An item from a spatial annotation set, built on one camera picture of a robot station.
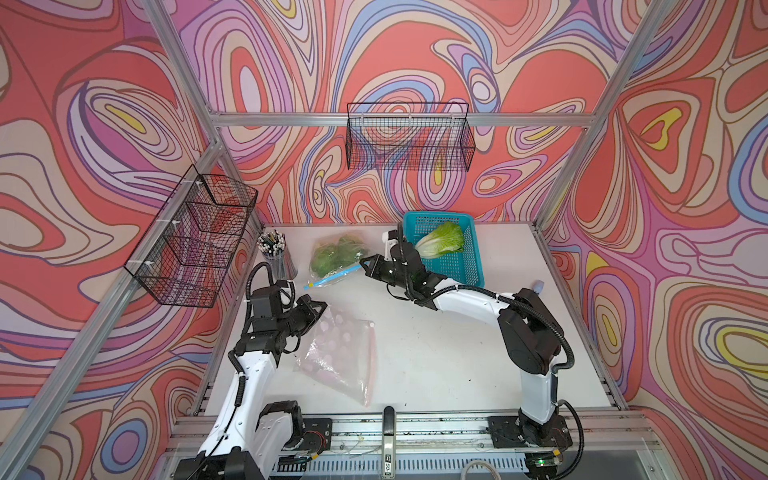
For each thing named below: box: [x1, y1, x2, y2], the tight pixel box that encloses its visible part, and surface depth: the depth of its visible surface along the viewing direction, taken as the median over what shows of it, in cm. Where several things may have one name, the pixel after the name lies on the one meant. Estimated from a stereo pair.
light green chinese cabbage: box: [415, 221, 465, 259], surface depth 107 cm
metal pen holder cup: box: [257, 229, 298, 281], surface depth 95 cm
